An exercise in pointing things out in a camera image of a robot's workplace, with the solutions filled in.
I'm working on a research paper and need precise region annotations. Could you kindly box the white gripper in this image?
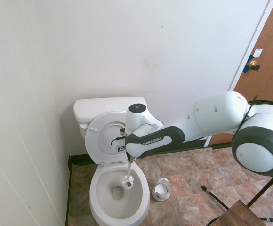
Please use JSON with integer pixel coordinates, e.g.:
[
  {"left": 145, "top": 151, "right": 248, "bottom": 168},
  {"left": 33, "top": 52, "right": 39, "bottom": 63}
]
[{"left": 112, "top": 140, "right": 134, "bottom": 163}]

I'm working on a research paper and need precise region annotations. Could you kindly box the white toilet brush grey handle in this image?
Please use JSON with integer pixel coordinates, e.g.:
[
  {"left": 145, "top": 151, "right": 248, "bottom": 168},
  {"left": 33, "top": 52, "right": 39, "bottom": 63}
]
[{"left": 121, "top": 157, "right": 135, "bottom": 190}]

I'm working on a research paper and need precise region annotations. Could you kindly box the white toilet seat lid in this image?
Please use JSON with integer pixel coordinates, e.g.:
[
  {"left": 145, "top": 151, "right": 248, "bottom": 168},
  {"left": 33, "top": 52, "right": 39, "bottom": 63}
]
[{"left": 86, "top": 109, "right": 128, "bottom": 151}]

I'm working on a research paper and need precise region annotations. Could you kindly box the white toilet brush holder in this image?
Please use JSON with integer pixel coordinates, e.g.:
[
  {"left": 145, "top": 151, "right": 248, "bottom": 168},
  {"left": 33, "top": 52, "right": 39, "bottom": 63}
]
[{"left": 152, "top": 178, "right": 170, "bottom": 202}]

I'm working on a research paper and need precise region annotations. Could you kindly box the white toilet bowl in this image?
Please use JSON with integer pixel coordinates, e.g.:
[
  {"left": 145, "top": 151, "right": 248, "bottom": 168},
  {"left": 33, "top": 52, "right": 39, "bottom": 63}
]
[{"left": 89, "top": 160, "right": 151, "bottom": 226}]

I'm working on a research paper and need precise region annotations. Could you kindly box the white toilet tank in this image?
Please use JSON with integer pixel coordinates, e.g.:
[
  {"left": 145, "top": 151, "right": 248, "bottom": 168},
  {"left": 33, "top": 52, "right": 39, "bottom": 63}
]
[{"left": 79, "top": 120, "right": 92, "bottom": 145}]

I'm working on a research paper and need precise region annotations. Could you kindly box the white toilet tank lid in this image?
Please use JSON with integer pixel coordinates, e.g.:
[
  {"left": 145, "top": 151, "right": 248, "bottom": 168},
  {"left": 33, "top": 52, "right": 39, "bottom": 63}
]
[{"left": 73, "top": 97, "right": 149, "bottom": 123}]

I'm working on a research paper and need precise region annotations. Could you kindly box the black baseboard strip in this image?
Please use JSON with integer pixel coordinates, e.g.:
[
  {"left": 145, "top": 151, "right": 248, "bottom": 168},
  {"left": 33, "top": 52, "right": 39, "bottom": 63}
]
[
  {"left": 69, "top": 140, "right": 213, "bottom": 166},
  {"left": 65, "top": 154, "right": 72, "bottom": 226}
]

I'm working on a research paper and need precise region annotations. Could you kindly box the dark wooden table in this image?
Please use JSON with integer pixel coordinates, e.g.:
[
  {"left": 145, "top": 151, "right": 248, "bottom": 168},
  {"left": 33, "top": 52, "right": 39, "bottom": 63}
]
[{"left": 218, "top": 199, "right": 269, "bottom": 226}]

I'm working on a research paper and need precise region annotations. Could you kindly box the blue tape strip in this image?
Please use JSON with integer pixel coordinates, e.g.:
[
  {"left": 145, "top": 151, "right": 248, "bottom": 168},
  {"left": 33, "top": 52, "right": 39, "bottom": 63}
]
[{"left": 242, "top": 54, "right": 255, "bottom": 74}]

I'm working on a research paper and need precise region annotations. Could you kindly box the brass door knob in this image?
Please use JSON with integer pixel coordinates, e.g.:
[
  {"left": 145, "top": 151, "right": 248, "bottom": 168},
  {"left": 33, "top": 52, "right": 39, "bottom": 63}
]
[{"left": 248, "top": 60, "right": 261, "bottom": 72}]

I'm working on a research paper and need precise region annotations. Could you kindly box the brown wooden door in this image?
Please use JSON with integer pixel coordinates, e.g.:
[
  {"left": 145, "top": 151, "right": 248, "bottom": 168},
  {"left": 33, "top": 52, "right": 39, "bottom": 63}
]
[{"left": 209, "top": 0, "right": 273, "bottom": 145}]

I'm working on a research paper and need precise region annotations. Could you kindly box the white toilet seat ring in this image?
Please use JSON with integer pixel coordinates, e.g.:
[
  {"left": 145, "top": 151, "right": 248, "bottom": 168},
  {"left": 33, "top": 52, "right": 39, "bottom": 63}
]
[{"left": 84, "top": 110, "right": 132, "bottom": 167}]

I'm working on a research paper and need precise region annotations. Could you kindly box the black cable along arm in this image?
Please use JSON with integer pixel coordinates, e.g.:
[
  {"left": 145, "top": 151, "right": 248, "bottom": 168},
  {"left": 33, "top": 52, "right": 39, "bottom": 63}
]
[{"left": 110, "top": 95, "right": 273, "bottom": 148}]

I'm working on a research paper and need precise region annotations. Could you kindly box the white door frame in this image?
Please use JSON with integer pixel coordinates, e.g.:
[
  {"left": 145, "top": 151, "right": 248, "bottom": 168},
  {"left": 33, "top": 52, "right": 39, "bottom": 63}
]
[{"left": 204, "top": 0, "right": 273, "bottom": 148}]

